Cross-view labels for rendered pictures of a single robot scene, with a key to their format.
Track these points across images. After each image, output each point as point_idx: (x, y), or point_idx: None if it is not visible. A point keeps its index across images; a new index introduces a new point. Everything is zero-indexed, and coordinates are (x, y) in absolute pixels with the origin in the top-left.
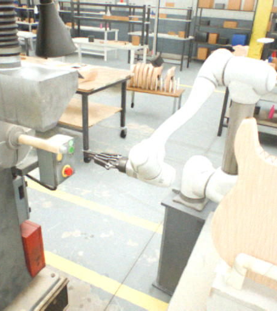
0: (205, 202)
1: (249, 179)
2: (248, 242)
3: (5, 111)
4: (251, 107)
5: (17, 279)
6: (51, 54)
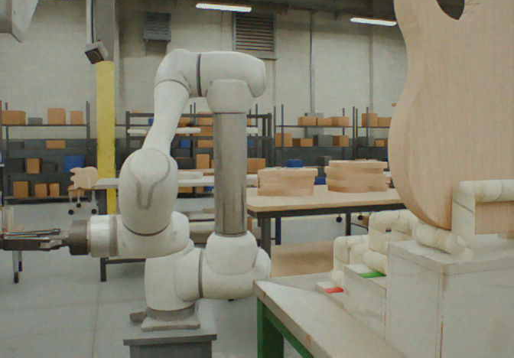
0: (196, 314)
1: (439, 50)
2: (457, 161)
3: None
4: (245, 118)
5: None
6: None
